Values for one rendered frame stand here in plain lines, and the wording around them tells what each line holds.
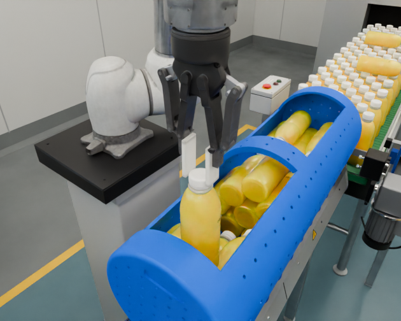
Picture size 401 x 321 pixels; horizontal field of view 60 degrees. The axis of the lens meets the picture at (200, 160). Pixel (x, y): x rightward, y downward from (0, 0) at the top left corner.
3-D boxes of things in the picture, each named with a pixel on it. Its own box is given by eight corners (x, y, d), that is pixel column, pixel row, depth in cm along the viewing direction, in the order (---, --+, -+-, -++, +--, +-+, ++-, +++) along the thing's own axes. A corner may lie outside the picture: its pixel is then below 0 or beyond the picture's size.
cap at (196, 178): (184, 188, 56) (184, 179, 55) (195, 176, 59) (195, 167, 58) (206, 194, 55) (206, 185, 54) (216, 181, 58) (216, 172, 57)
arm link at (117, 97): (87, 117, 119) (74, 54, 106) (139, 107, 125) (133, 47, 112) (95, 141, 107) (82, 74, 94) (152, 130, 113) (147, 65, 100)
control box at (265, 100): (249, 109, 153) (251, 88, 147) (268, 94, 166) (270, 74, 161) (270, 116, 148) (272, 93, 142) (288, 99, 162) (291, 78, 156)
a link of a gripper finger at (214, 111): (210, 68, 47) (219, 68, 47) (221, 141, 53) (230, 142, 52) (194, 76, 45) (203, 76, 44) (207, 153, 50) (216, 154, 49)
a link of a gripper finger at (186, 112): (189, 76, 45) (181, 71, 46) (179, 142, 52) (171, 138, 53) (206, 67, 48) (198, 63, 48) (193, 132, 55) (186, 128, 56)
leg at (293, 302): (281, 320, 178) (302, 233, 142) (286, 311, 182) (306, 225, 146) (292, 326, 175) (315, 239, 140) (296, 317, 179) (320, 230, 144)
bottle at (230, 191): (228, 178, 84) (262, 144, 97) (214, 190, 89) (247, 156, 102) (249, 199, 84) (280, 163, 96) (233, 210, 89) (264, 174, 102)
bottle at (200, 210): (175, 269, 65) (171, 190, 56) (191, 244, 71) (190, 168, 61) (209, 281, 63) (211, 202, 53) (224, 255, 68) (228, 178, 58)
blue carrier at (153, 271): (107, 308, 77) (100, 224, 59) (272, 140, 137) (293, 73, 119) (214, 397, 66) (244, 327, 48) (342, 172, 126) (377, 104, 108)
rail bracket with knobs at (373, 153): (352, 177, 129) (359, 153, 123) (357, 167, 134) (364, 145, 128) (380, 186, 124) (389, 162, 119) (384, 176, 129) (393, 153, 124)
